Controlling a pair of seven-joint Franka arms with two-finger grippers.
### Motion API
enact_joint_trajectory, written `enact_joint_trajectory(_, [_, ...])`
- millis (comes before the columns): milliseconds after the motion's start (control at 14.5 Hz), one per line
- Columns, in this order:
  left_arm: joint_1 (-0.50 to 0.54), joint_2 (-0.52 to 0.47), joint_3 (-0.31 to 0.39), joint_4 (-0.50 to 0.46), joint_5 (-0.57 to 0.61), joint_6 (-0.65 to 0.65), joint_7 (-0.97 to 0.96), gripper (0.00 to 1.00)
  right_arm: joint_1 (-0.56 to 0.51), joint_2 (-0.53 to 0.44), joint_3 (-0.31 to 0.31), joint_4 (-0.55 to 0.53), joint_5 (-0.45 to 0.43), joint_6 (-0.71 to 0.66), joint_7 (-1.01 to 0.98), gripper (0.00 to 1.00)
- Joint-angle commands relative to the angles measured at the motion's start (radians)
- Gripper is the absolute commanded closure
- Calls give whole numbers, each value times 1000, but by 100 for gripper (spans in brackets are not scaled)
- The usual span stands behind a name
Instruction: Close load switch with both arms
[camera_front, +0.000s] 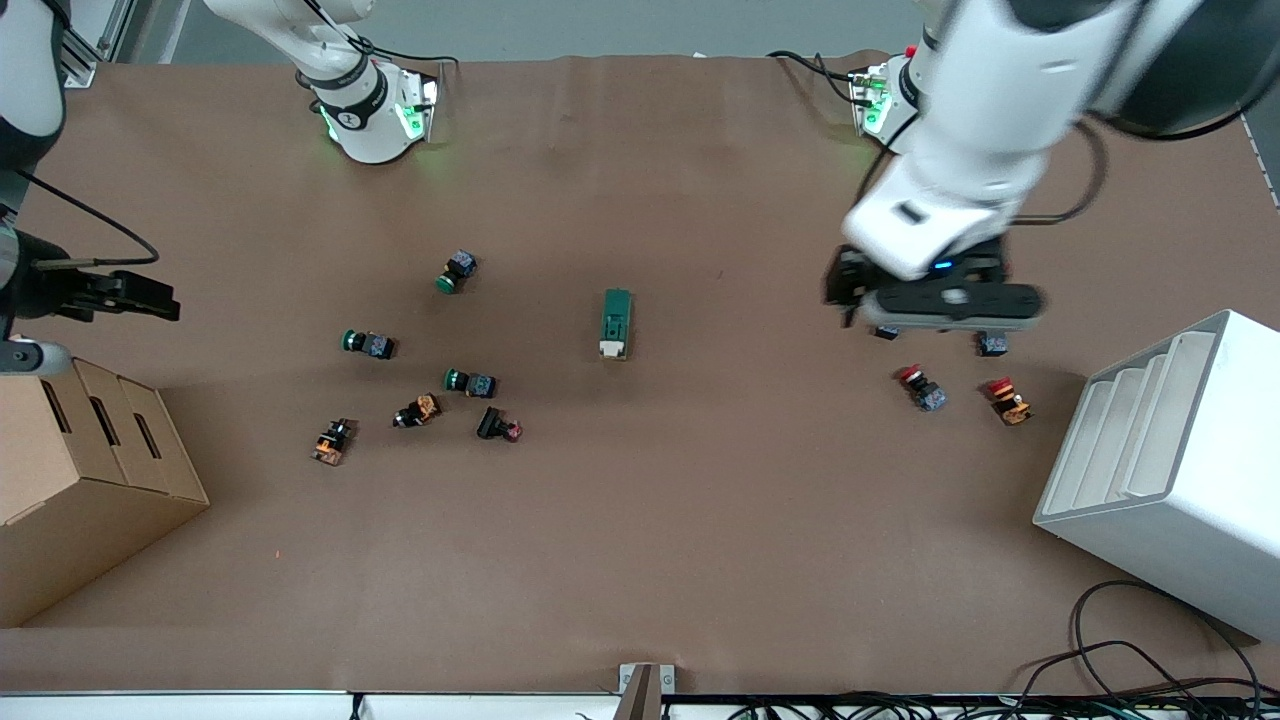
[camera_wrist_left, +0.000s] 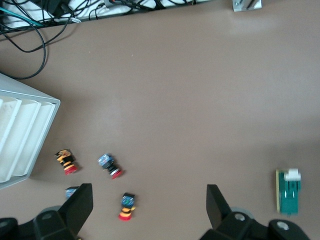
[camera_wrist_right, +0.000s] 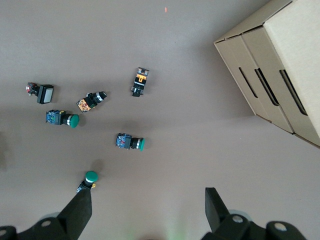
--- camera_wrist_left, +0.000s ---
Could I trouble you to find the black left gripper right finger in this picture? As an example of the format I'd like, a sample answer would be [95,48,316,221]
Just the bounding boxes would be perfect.
[201,184,311,240]

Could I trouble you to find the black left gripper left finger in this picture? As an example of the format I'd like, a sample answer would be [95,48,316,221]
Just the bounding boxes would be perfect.
[0,183,94,240]

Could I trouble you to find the green load switch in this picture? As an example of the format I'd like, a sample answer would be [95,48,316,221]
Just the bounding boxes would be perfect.
[275,168,302,216]

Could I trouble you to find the red push button blue base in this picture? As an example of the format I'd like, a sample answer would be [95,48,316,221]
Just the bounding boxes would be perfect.
[96,152,124,180]
[64,186,81,200]

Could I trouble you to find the red emergency button orange base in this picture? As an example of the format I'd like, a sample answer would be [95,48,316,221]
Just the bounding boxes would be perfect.
[54,148,77,176]

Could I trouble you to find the red emergency button blue base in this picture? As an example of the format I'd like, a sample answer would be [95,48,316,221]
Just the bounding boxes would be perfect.
[117,192,137,223]

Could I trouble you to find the white compartment bin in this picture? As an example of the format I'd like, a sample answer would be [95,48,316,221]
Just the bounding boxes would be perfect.
[0,72,61,190]

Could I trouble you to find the black looped cable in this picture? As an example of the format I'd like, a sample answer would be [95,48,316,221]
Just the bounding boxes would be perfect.
[0,17,48,80]

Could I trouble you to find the black cable bundle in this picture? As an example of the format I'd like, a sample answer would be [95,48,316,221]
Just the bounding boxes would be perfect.
[0,0,198,28]

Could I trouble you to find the metal table edge bracket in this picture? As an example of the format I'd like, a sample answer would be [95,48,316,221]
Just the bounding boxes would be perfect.
[231,0,263,13]

